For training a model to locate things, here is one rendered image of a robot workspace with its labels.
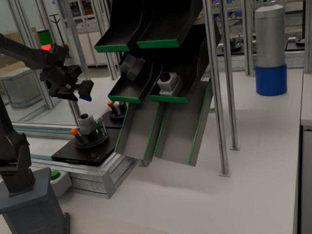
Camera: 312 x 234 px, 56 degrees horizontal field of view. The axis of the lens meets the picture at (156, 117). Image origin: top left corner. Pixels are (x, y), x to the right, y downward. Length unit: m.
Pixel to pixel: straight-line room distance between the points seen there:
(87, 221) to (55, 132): 0.61
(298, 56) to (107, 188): 1.46
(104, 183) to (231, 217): 0.43
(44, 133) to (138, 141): 0.66
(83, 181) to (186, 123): 0.42
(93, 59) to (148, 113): 5.84
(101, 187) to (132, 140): 0.19
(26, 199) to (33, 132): 0.78
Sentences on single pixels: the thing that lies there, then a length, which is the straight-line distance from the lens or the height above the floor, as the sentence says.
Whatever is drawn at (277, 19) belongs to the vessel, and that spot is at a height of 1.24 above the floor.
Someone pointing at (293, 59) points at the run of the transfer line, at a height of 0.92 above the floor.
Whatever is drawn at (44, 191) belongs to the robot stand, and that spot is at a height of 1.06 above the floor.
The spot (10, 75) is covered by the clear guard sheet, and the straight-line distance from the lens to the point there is 1.63.
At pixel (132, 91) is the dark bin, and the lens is 0.94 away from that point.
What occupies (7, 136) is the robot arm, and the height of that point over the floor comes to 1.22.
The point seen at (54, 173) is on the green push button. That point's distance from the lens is 1.11.
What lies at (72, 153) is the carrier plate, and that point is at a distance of 1.19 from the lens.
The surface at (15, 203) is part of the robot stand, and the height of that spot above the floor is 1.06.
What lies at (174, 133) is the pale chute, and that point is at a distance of 0.96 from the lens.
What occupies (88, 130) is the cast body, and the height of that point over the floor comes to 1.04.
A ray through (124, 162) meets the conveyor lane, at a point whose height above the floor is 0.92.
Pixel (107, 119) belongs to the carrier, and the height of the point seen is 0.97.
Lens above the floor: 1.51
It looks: 24 degrees down
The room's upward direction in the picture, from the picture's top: 12 degrees counter-clockwise
